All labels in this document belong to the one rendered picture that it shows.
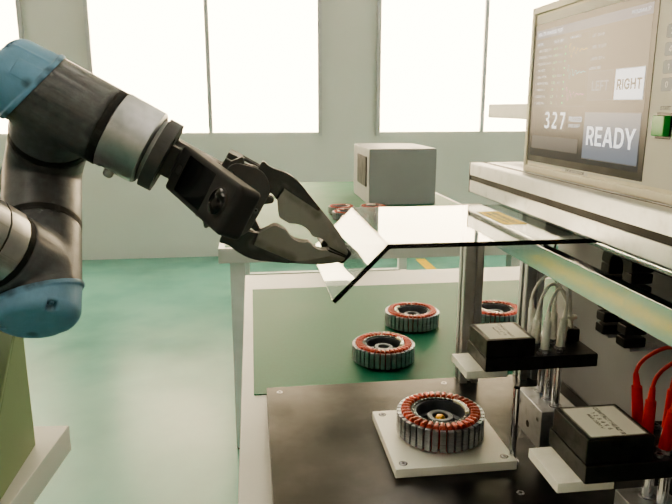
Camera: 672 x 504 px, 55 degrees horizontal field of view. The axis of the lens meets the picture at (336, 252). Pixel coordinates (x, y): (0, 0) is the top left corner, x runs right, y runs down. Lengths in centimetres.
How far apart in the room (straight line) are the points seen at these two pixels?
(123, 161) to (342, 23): 474
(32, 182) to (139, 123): 13
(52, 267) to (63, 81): 16
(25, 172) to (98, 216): 474
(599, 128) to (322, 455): 50
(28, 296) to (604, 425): 52
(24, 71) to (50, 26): 481
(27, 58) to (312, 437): 56
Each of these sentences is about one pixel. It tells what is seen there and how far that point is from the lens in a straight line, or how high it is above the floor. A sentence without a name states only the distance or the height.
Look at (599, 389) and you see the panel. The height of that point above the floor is 81.
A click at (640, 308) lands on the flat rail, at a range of 61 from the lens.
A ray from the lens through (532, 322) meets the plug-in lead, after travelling 89.
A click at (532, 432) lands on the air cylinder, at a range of 91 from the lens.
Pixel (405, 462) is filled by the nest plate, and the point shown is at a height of 78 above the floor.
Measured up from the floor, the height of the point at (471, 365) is 88.
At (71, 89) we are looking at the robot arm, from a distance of 63.
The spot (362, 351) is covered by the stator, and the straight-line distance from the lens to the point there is 113.
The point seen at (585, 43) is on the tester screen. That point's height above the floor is 127.
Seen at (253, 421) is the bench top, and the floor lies 75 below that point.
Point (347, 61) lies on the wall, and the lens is 529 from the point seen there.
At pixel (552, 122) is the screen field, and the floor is 118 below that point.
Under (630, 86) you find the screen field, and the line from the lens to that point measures 69.
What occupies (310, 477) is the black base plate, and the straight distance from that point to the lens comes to 81.
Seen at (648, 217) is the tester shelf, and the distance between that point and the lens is 61.
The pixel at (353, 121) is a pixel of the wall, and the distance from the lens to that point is 529.
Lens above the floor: 120
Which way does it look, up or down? 13 degrees down
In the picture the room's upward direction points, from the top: straight up
